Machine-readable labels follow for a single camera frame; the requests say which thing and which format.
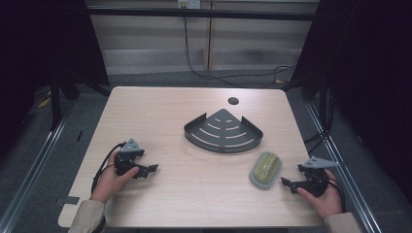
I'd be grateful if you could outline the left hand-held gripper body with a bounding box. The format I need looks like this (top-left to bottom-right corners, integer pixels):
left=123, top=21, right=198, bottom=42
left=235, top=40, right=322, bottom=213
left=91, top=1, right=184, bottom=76
left=114, top=138, right=146, bottom=178

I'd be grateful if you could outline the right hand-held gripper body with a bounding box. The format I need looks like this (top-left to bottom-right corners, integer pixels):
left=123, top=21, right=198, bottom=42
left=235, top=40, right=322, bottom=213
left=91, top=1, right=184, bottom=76
left=296, top=156, right=340, bottom=198

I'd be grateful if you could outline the green soap bar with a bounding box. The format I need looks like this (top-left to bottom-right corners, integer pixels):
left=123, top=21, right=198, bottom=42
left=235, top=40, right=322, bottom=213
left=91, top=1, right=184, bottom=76
left=253, top=152, right=281, bottom=183

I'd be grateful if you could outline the person's right hand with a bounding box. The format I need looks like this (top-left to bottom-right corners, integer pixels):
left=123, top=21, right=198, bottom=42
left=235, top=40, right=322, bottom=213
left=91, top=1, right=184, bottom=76
left=296, top=169, right=344, bottom=220

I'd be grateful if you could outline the person's left hand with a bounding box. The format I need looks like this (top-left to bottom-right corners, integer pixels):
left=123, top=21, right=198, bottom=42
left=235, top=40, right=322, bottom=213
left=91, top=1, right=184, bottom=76
left=89, top=150, right=141, bottom=205

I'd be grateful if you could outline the grey tape strip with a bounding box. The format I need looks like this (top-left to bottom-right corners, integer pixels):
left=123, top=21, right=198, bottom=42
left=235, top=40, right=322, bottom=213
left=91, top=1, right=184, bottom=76
left=62, top=195, right=81, bottom=206

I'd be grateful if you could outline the dark grey metal corner shelf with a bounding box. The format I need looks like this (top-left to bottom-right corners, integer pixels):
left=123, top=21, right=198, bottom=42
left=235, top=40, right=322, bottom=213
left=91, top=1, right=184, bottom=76
left=183, top=108, right=264, bottom=154

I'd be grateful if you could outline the black curtain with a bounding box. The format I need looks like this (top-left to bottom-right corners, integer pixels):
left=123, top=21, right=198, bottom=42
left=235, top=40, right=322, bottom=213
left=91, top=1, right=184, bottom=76
left=0, top=0, right=111, bottom=159
left=284, top=0, right=412, bottom=203

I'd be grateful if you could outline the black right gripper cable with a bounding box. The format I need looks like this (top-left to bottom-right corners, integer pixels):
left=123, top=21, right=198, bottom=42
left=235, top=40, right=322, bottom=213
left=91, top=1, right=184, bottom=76
left=327, top=177, right=347, bottom=214

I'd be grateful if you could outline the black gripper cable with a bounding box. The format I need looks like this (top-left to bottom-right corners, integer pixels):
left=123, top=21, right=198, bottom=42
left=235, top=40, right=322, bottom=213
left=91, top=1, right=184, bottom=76
left=90, top=141, right=127, bottom=195
left=327, top=177, right=347, bottom=214

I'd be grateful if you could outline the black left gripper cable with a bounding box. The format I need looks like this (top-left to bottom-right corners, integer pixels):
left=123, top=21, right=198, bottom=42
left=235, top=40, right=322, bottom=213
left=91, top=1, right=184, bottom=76
left=90, top=141, right=127, bottom=195

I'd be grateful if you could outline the metal floor rail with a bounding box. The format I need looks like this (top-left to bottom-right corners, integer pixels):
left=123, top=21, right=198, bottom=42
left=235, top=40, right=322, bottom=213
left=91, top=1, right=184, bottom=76
left=305, top=102, right=384, bottom=233
left=0, top=110, right=73, bottom=233

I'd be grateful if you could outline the black floor cable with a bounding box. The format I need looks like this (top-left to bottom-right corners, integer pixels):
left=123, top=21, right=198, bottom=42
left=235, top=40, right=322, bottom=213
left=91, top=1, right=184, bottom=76
left=302, top=86, right=336, bottom=155

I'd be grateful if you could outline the black stand post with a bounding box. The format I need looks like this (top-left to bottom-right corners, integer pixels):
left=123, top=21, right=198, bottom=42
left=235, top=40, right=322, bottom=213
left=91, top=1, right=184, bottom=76
left=318, top=76, right=328, bottom=128

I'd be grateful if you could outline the black cable from wall socket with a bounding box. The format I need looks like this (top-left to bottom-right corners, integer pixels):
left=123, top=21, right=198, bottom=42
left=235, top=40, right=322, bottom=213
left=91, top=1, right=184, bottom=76
left=182, top=7, right=297, bottom=89

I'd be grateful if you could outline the black horizontal frame bar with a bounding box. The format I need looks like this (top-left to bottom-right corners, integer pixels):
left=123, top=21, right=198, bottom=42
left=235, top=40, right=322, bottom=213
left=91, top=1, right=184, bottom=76
left=85, top=6, right=317, bottom=22

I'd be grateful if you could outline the white wall socket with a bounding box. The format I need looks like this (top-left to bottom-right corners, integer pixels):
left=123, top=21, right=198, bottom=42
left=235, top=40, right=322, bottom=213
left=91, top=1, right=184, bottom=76
left=177, top=0, right=202, bottom=10

